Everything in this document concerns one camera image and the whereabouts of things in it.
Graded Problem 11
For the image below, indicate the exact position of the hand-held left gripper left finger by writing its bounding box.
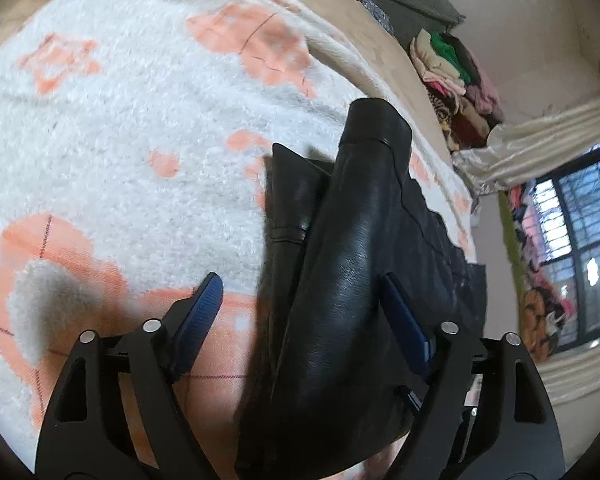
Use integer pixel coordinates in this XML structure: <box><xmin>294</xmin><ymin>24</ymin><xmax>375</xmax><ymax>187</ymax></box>
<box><xmin>34</xmin><ymin>272</ymin><xmax>226</xmax><ymax>480</ymax></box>

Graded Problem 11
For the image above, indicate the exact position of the cream curtain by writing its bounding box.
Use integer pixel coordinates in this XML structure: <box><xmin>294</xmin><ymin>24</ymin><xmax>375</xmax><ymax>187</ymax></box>
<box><xmin>451</xmin><ymin>94</ymin><xmax>600</xmax><ymax>197</ymax></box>

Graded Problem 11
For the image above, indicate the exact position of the black leather jacket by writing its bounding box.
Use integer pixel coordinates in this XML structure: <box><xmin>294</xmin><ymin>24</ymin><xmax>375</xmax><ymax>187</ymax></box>
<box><xmin>234</xmin><ymin>98</ymin><xmax>488</xmax><ymax>480</ymax></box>

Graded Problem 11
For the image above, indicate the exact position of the pile of folded clothes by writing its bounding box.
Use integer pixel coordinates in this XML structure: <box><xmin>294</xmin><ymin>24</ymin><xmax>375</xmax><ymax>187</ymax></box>
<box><xmin>409</xmin><ymin>27</ymin><xmax>507</xmax><ymax>155</ymax></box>

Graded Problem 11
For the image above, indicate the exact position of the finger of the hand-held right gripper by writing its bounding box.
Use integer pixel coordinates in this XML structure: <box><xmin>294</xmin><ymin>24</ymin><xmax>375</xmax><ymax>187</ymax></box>
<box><xmin>396</xmin><ymin>384</ymin><xmax>425</xmax><ymax>412</ymax></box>

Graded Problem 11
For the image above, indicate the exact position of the white blanket with orange prints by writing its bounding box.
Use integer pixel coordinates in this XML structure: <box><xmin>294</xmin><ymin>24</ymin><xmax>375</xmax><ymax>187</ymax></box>
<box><xmin>0</xmin><ymin>0</ymin><xmax>482</xmax><ymax>461</ymax></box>

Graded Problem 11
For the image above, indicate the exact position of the dark framed window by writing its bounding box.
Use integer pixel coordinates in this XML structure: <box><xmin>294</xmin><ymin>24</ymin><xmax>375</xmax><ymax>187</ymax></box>
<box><xmin>524</xmin><ymin>134</ymin><xmax>600</xmax><ymax>347</ymax></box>

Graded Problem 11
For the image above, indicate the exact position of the dark patterned cloth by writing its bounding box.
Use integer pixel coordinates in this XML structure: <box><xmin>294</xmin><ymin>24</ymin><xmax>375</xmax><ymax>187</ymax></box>
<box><xmin>356</xmin><ymin>0</ymin><xmax>397</xmax><ymax>34</ymax></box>

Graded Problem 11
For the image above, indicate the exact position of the colourful printed cloth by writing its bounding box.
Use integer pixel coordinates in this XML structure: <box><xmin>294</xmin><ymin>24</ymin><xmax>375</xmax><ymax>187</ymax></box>
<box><xmin>505</xmin><ymin>184</ymin><xmax>582</xmax><ymax>362</ymax></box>

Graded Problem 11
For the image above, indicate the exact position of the green cloth cover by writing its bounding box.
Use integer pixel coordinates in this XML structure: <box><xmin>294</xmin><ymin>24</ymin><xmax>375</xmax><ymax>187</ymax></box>
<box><xmin>496</xmin><ymin>190</ymin><xmax>532</xmax><ymax>322</ymax></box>

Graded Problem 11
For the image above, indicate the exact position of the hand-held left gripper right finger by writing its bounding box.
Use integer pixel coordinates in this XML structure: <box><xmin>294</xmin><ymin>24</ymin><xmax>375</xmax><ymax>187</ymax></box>
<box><xmin>380</xmin><ymin>272</ymin><xmax>567</xmax><ymax>480</ymax></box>

